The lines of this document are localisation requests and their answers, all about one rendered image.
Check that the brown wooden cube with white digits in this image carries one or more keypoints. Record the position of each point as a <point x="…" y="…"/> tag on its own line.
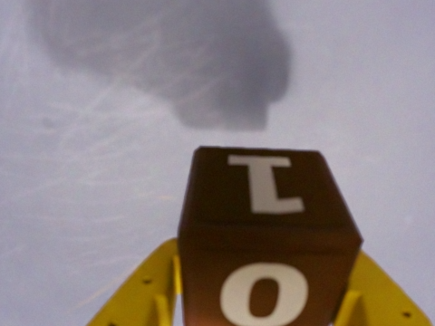
<point x="265" y="238"/>

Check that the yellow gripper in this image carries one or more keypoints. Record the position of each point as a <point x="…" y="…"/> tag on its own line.
<point x="148" y="296"/>

